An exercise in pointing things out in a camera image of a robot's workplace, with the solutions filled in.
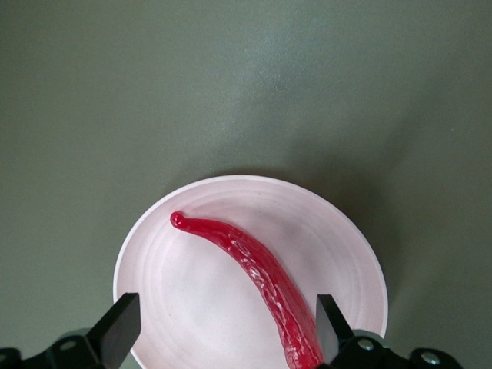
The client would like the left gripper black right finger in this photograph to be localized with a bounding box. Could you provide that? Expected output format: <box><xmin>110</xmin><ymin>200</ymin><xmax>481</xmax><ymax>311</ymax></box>
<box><xmin>315</xmin><ymin>294</ymin><xmax>468</xmax><ymax>369</ymax></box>

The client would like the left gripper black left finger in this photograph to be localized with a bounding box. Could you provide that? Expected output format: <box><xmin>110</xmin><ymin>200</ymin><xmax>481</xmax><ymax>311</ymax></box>
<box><xmin>0</xmin><ymin>293</ymin><xmax>141</xmax><ymax>369</ymax></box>

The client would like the pink round plate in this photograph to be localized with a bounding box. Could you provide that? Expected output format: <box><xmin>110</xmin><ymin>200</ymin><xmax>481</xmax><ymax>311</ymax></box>
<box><xmin>112</xmin><ymin>173</ymin><xmax>389</xmax><ymax>369</ymax></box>

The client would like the red chili pepper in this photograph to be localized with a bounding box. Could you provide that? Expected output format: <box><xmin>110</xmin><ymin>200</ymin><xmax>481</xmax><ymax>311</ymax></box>
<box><xmin>169</xmin><ymin>210</ymin><xmax>327</xmax><ymax>369</ymax></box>

